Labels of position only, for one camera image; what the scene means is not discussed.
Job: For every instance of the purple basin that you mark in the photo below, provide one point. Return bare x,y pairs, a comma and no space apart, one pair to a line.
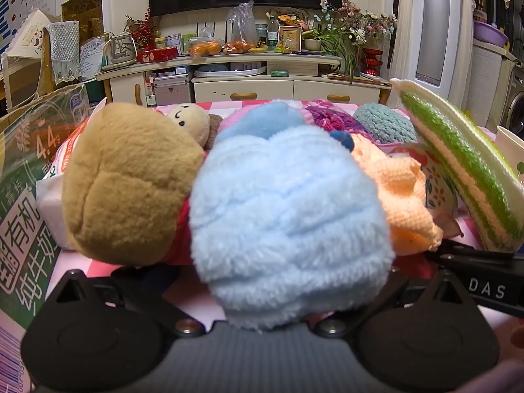
489,35

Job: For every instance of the small green box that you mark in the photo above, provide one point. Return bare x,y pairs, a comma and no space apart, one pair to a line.
280,73

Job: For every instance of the wall poster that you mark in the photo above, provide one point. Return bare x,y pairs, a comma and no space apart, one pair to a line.
20,0

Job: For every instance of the pink checkered tablecloth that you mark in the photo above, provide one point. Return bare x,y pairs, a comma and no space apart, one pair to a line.
192,299

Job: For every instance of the brown plush toy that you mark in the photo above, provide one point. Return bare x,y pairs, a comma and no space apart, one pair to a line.
131,184

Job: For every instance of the red berry branches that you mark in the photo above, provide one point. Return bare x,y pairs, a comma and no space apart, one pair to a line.
143,30

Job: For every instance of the green printed carton box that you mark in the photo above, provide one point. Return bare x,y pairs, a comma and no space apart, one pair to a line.
24,229

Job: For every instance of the white standing air conditioner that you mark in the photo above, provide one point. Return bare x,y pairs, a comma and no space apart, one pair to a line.
434,28

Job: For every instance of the red stand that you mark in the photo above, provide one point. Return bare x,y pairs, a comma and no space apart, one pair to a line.
371,61

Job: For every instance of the magenta knitted ball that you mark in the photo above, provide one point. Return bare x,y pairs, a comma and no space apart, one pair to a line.
335,118

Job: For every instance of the small beige plush doll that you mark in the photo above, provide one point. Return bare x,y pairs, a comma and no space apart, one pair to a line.
188,120

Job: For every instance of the clear plastic bag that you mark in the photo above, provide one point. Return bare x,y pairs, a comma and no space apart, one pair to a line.
241,20

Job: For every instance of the bag of oranges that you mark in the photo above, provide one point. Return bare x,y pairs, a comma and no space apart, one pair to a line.
237,48
204,49

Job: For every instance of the green striped knitted piece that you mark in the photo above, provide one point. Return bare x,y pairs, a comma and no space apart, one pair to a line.
462,163

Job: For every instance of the white curtain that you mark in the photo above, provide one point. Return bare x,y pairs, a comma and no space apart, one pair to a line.
404,16

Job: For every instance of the orange white tissue pack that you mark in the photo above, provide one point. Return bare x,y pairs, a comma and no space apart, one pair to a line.
51,200

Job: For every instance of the washing machine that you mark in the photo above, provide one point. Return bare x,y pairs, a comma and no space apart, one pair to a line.
516,106

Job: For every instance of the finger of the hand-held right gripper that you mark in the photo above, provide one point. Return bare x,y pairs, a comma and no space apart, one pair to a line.
470,254

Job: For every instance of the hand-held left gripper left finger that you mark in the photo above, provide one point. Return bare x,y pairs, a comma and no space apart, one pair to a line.
155,307

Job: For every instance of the potted green plant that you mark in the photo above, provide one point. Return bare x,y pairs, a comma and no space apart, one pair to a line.
323,43

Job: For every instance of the silver case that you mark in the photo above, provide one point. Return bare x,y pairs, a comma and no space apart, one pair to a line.
172,92

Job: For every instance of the yellow banana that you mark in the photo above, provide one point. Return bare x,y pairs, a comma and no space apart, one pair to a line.
258,49

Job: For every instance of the teal crocheted pouch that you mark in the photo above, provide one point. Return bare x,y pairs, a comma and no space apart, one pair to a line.
385,125

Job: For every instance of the white tray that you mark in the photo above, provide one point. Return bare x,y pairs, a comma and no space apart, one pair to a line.
229,71

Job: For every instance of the cream television cabinet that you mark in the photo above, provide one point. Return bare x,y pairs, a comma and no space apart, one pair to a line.
241,86

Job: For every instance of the red flat box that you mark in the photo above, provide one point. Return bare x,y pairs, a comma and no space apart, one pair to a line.
157,55

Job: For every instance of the lace covered chair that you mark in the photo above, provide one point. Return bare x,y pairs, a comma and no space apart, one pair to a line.
61,49

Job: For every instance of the green plastic bottle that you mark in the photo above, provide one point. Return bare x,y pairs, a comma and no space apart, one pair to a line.
272,35

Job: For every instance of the artificial flower bouquet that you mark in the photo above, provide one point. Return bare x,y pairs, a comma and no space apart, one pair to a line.
364,20

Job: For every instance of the light blue fluffy plush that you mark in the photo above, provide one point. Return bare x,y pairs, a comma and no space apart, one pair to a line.
286,221

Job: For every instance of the orange knitted cloth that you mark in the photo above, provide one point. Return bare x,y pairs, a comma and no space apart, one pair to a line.
405,196

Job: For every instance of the small picture frame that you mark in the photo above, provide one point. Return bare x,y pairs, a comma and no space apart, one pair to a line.
290,39

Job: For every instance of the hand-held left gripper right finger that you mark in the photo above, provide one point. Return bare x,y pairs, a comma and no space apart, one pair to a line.
370,305

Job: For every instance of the beige paper cup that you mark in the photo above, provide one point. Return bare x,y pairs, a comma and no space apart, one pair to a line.
509,147

